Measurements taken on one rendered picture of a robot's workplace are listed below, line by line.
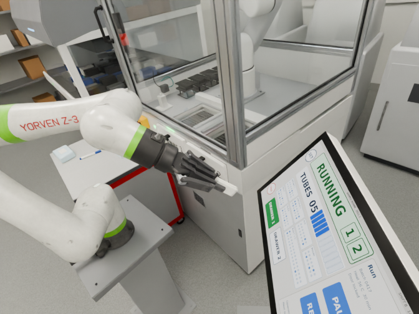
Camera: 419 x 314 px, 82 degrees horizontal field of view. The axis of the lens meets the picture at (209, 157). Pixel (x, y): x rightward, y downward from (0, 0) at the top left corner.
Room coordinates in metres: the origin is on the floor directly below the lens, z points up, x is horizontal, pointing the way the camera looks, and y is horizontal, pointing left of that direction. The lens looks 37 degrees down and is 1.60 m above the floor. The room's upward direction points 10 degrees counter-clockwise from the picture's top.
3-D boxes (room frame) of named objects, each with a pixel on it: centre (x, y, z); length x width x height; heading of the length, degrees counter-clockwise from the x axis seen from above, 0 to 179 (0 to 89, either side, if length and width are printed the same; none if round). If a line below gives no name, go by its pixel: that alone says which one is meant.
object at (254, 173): (1.43, -0.22, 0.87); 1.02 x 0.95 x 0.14; 34
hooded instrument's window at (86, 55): (2.80, 0.88, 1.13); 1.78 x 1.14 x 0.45; 34
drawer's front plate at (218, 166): (0.93, 0.02, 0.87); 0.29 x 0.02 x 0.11; 34
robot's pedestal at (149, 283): (0.65, 0.44, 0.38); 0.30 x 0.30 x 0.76; 40
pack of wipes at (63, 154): (1.38, 0.95, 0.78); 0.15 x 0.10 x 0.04; 41
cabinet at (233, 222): (1.42, -0.23, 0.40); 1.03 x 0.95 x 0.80; 34
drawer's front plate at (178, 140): (1.19, 0.20, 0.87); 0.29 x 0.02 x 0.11; 34
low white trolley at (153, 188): (1.36, 0.68, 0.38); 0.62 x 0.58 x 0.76; 34
